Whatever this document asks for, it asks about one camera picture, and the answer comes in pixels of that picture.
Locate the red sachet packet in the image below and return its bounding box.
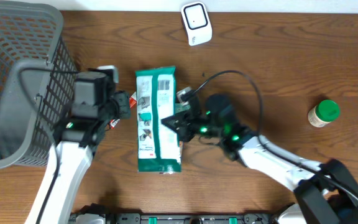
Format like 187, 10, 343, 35
109, 91, 137, 129

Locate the green white sponge package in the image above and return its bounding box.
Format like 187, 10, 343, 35
135, 66, 181, 174

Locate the green-lidded white jar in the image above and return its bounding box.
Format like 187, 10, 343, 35
307, 100, 341, 128

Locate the mint green wipes packet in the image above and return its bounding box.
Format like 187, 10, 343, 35
175, 103, 190, 114

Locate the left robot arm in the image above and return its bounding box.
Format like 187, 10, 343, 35
26, 65, 131, 223

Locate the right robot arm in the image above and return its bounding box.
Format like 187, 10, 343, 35
161, 95, 358, 224

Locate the white barcode scanner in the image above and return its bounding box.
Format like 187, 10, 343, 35
181, 1, 213, 46

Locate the grey plastic mesh basket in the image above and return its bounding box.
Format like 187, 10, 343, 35
0, 1, 75, 169

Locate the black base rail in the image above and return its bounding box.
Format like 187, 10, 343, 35
68, 213, 275, 224

